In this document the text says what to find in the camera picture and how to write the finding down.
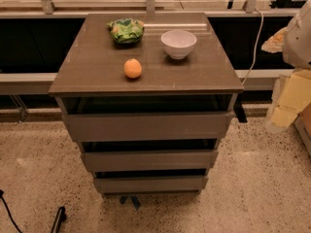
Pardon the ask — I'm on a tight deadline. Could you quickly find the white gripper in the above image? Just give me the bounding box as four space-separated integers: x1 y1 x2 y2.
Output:
261 27 311 134

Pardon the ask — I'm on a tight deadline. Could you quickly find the black cable on floor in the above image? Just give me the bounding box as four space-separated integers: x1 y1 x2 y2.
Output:
0 189 23 233

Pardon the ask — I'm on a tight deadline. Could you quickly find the grey top drawer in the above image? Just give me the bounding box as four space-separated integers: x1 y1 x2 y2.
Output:
63 113 233 142

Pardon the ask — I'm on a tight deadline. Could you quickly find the cardboard box at right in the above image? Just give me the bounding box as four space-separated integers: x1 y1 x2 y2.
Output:
294 104 311 156

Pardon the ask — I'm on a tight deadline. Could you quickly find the orange fruit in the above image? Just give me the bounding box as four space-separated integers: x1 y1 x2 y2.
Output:
123 58 142 79

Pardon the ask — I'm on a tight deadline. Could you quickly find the white bowl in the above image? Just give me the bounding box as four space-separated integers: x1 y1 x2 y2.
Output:
160 30 197 59

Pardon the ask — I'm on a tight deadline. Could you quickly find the grey drawer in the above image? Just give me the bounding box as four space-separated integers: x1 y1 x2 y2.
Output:
93 176 208 194
63 113 233 142
82 150 218 172

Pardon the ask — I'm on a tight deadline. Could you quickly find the white cable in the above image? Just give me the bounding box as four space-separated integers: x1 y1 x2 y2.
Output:
240 7 265 85

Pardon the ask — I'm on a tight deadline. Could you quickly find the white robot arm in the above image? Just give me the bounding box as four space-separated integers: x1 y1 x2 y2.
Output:
261 0 311 133

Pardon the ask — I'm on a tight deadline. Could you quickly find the black object on floor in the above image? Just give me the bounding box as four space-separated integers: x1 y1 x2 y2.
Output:
51 206 66 233

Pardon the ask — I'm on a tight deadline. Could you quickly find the metal railing frame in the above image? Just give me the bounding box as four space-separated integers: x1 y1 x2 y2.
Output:
0 0 311 96

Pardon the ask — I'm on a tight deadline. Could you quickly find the grey drawer cabinet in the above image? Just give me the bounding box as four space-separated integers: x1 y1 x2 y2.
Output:
48 12 245 198

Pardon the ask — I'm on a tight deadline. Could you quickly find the grey middle drawer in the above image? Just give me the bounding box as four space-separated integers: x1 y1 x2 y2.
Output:
82 150 218 172

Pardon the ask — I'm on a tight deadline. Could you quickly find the grey bottom drawer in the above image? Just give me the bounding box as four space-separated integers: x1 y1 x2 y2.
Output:
93 176 208 194

